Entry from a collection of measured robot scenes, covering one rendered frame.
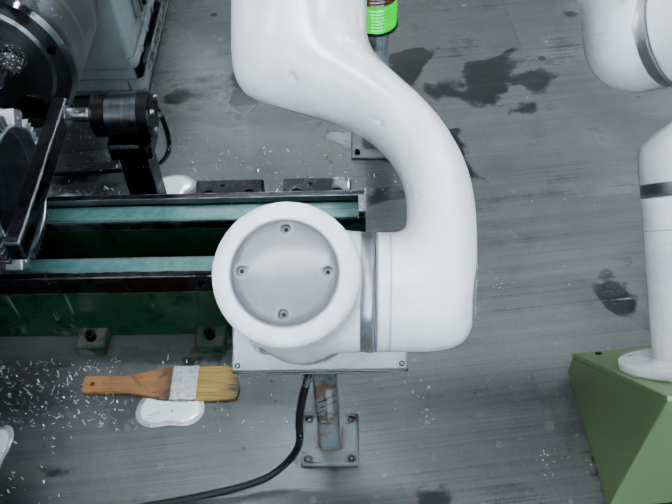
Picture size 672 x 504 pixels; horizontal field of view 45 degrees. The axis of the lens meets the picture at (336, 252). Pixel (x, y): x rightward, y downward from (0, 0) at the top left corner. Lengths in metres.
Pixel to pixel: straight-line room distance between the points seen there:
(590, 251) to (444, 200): 0.77
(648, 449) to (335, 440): 0.35
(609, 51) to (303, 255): 0.55
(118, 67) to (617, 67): 0.85
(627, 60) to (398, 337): 0.53
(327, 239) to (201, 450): 0.63
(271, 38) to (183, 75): 1.03
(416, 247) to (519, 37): 1.13
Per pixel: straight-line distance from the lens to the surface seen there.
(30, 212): 1.03
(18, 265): 1.07
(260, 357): 0.80
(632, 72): 0.95
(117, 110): 1.11
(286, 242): 0.46
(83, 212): 1.16
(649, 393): 0.86
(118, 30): 1.43
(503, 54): 1.55
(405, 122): 0.49
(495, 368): 1.10
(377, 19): 1.18
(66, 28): 1.21
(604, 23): 0.90
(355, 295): 0.46
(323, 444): 1.02
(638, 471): 0.96
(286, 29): 0.51
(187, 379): 1.09
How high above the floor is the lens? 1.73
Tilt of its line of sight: 50 degrees down
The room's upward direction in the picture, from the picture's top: 3 degrees counter-clockwise
